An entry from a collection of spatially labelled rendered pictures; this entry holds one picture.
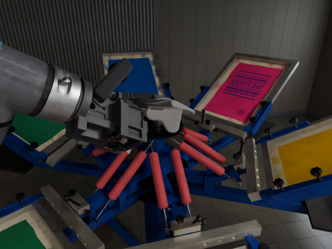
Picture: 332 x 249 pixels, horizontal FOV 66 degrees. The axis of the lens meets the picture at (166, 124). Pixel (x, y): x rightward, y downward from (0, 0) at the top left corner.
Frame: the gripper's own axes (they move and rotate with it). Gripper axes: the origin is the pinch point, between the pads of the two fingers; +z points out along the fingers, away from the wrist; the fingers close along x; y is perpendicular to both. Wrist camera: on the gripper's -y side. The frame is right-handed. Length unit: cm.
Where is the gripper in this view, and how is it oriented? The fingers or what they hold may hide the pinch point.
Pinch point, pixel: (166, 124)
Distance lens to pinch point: 51.7
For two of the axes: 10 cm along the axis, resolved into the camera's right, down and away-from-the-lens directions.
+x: 7.1, -3.6, -6.0
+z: 7.0, 2.7, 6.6
